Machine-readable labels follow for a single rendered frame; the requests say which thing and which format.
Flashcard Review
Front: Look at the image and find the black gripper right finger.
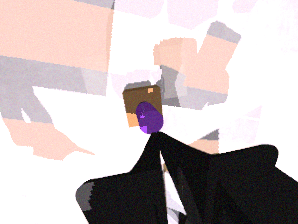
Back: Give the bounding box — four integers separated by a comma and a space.
157, 131, 279, 224

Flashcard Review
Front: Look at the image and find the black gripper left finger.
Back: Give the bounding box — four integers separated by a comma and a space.
74, 132, 168, 224

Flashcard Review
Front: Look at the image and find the purple marker cap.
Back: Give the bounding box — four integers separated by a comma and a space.
136, 102, 164, 134

